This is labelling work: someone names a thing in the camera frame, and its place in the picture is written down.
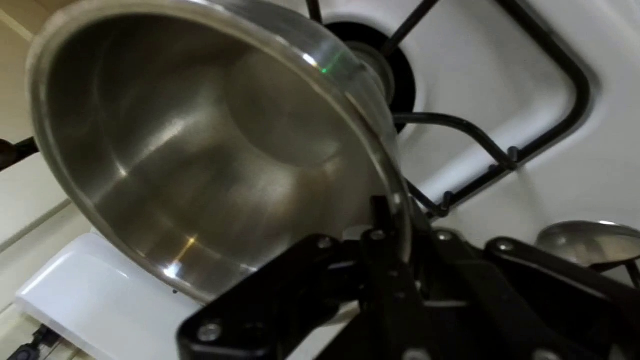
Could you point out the black stove burner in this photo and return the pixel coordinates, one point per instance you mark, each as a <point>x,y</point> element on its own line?
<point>403,86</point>

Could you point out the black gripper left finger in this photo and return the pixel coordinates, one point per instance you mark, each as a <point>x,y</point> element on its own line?
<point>300,300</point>

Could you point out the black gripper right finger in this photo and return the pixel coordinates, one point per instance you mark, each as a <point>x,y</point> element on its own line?
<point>533,307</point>

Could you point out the black iron stove grate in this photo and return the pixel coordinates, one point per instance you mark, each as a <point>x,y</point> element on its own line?
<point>590,86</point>

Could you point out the white gas stove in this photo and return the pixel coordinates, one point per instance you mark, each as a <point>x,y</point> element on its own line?
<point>481,80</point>

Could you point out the wall outlet with black plug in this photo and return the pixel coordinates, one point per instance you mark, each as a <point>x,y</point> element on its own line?
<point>31,346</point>

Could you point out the silver metal bowl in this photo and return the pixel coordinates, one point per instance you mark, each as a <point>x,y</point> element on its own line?
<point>200,146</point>

